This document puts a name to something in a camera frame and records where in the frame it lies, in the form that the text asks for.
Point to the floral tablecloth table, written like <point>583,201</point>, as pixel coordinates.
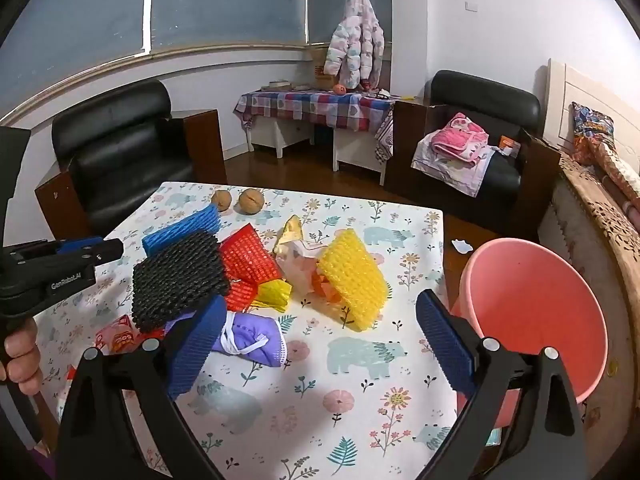
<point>320,390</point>

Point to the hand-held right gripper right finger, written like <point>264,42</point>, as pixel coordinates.
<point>445,345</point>

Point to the orange fruit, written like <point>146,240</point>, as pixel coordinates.
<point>340,89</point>

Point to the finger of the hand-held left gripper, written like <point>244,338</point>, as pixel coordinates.
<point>107,251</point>
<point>77,246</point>

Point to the yellow foam net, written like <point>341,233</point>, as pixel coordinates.
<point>350,275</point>

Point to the red snack packet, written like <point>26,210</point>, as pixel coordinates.
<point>117,340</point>

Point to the orange plastic scrap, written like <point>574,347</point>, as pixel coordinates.
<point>325,288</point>

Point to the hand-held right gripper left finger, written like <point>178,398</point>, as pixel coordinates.
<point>192,355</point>

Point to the small orange white box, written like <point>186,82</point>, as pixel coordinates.
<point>510,146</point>

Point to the stack of books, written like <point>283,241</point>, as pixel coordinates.
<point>280,83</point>

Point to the cream bed headboard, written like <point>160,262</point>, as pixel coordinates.
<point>565,90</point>

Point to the small red foam net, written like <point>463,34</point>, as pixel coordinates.
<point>241,296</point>

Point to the blue foam net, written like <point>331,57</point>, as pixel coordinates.
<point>180,232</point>

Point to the bed with patterned bedding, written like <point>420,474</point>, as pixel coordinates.
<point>562,217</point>

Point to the white paper scrap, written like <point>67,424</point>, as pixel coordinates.
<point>461,246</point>

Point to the white printed sheet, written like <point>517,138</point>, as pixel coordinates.
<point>450,174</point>

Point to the colourful printed pillow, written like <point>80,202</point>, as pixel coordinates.
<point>592,127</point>

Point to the black armchair with wooden arms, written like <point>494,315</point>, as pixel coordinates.
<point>115,130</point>
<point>480,95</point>

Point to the person's left hand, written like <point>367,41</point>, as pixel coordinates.
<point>22,355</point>

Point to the yellow plastic bag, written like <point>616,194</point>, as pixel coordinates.
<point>272,296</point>

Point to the large red foam net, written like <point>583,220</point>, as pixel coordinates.
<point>247,257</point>

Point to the large window with white frame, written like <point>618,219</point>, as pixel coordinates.
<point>225,5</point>

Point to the bed with brown blanket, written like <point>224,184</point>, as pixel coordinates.
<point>600,220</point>

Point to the orange dotted quilt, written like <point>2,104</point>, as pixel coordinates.
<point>620,165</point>

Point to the pink folded blanket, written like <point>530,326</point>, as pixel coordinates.
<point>460,137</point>

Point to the yellowish fruit peel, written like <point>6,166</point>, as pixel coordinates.
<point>290,232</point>

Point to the pink puffer jacket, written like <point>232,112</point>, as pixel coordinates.
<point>350,45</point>

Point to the black foam net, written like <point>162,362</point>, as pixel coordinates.
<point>175,280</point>

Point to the pink plastic bucket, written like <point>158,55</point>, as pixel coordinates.
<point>530,310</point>

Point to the red patterned hanging cloth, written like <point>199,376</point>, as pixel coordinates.
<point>385,135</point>

